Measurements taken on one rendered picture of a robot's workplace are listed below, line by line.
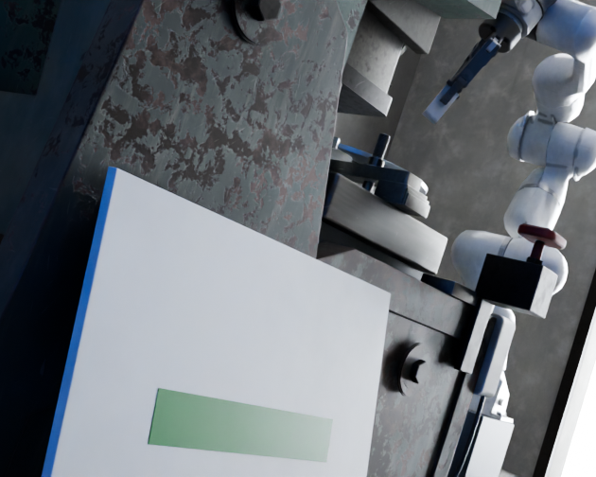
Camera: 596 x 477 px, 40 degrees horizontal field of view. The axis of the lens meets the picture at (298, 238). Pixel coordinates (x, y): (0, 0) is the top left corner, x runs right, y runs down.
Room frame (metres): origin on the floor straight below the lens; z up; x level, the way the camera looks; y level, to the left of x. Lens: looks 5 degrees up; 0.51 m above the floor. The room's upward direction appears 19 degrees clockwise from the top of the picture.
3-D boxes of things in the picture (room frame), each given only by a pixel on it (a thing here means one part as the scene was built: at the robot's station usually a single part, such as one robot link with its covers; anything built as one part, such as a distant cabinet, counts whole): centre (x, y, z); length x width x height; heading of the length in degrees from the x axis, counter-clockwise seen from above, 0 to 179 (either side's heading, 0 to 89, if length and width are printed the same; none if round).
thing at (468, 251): (1.82, -0.42, 0.71); 0.18 x 0.11 x 0.25; 62
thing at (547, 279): (1.25, -0.34, 0.62); 0.10 x 0.06 x 0.20; 49
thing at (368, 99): (1.28, 0.05, 0.86); 0.20 x 0.16 x 0.05; 49
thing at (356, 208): (1.28, 0.05, 0.68); 0.45 x 0.30 x 0.06; 49
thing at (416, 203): (1.17, -0.08, 0.76); 0.17 x 0.06 x 0.10; 49
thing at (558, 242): (1.24, -0.35, 0.72); 0.07 x 0.06 x 0.08; 139
